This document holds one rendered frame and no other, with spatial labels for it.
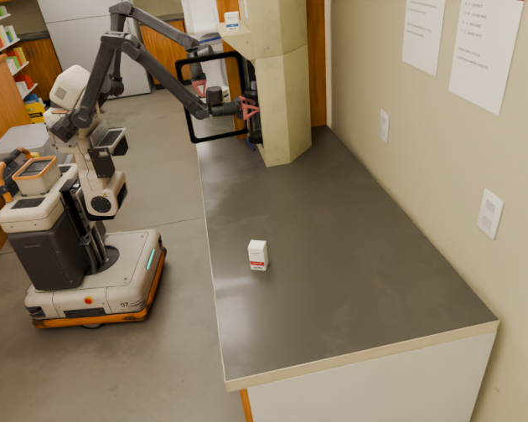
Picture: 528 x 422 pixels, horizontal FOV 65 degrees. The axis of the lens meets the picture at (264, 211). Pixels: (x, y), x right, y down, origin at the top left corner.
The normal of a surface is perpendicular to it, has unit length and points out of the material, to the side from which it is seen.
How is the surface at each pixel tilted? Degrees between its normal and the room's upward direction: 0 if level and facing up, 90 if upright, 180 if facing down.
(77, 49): 90
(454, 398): 90
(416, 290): 0
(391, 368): 90
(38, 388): 0
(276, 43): 90
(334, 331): 0
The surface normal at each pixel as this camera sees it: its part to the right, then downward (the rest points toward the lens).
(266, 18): 0.18, 0.52
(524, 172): -0.98, 0.18
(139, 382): -0.10, -0.83
